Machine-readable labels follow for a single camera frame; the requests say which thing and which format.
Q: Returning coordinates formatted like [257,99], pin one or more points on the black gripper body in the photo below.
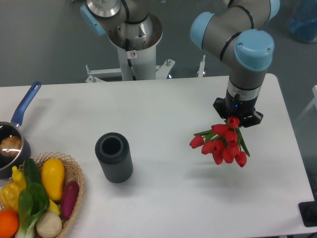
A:
[244,110]

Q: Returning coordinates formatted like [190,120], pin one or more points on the red tulip bouquet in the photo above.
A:
[224,142]

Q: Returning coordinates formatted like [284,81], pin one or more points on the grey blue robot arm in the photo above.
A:
[234,38]

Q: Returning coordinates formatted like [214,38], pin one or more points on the white furniture piece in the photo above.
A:
[310,105]

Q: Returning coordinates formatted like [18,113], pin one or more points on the blue transparent container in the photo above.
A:
[303,21]

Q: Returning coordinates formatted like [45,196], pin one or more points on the black device at table edge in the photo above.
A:
[308,211]

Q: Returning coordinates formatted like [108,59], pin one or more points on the dark grey ribbed vase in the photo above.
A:
[113,153]

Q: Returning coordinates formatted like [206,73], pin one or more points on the woven wicker basket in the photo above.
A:
[72,172]

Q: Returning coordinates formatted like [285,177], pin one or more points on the purple eggplant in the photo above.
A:
[69,197]

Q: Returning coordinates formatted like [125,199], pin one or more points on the yellow mango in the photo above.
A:
[52,176]

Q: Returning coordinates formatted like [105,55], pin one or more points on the yellow lemon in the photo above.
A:
[53,207]

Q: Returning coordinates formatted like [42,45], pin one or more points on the green cucumber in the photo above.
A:
[31,172]

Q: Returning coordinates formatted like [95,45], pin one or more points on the beige garlic bulb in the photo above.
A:
[49,225]

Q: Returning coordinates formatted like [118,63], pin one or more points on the green bok choy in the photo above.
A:
[33,202]

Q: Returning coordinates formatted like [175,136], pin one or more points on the brown bread roll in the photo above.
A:
[10,146]

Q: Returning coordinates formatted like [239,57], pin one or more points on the yellow bell pepper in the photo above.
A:
[9,196]

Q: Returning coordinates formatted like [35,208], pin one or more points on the orange fruit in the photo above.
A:
[9,223]

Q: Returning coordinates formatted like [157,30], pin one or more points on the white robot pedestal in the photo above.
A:
[136,46]

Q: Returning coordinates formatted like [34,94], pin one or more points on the blue handled saucepan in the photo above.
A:
[12,128]

